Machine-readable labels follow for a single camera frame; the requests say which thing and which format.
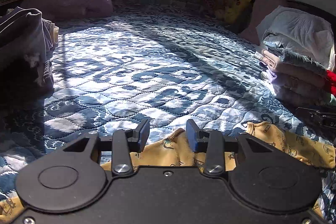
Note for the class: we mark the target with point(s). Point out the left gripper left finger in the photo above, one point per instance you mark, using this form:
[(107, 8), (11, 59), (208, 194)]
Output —
[(123, 143)]

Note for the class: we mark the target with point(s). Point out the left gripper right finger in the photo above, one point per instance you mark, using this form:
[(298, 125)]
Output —
[(211, 143)]

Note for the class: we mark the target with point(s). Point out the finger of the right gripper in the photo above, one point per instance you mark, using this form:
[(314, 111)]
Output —
[(320, 118)]

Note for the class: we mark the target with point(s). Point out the yellow car print shirt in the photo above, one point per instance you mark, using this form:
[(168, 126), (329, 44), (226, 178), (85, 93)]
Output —
[(174, 151)]

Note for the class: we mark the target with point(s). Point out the dark grey clothes pile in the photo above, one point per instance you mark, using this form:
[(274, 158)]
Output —
[(27, 43)]

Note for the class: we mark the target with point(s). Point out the lavender folded garment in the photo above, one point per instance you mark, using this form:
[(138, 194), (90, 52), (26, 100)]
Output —
[(280, 82)]

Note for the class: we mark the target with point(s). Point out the grey folded bottom garment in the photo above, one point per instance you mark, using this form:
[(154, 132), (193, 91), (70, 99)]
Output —
[(296, 95)]

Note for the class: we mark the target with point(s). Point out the red folded garment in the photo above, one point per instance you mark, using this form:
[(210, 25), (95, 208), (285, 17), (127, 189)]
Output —
[(330, 82)]

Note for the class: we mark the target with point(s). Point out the beige folded garment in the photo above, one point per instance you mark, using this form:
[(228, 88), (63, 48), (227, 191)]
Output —
[(275, 65)]

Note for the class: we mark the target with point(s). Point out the blue white quilted bedspread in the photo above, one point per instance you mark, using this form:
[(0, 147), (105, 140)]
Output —
[(111, 73)]

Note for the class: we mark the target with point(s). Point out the grey-green folded towel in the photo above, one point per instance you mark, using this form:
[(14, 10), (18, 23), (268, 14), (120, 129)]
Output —
[(293, 58)]

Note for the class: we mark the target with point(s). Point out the white pillow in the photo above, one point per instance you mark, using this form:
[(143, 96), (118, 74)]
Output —
[(299, 32)]

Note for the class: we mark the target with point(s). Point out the yellow plush toy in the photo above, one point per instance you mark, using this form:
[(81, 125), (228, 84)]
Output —
[(228, 11)]

